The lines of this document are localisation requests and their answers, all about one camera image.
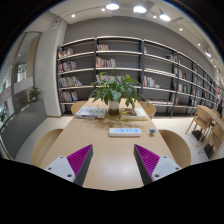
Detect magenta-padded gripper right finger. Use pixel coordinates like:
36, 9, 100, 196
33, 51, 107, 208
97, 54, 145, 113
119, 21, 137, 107
133, 143, 183, 187

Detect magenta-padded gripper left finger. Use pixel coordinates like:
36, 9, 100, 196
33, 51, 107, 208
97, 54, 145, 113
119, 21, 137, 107
43, 143, 94, 187

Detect round-backed wooden chair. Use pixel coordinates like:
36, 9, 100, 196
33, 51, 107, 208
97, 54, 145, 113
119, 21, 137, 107
70, 100, 88, 116
139, 100, 157, 120
31, 128, 64, 168
158, 129, 193, 169

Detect yellow book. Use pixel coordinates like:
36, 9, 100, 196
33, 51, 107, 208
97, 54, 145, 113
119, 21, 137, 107
119, 108, 149, 122

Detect white book with photo cover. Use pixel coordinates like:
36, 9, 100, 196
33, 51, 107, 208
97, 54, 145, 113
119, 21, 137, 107
119, 107, 148, 120

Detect slatted wooden chair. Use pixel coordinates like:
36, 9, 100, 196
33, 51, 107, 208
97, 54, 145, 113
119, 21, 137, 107
198, 121, 224, 160

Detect light wooden side table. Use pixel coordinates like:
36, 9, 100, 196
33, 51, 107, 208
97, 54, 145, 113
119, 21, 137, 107
184, 104, 224, 141

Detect small background potted plant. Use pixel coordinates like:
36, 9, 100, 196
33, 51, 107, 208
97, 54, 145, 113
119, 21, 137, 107
28, 85, 44, 103

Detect green potted plant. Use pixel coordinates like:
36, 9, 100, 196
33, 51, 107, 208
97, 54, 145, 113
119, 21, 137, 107
88, 68, 149, 117

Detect grey bookshelf unit with books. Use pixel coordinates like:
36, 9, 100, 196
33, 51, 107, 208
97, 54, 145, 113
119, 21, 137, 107
56, 35, 224, 118

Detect group of ceiling lights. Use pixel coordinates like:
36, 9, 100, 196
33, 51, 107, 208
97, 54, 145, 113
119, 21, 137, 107
69, 1, 214, 58

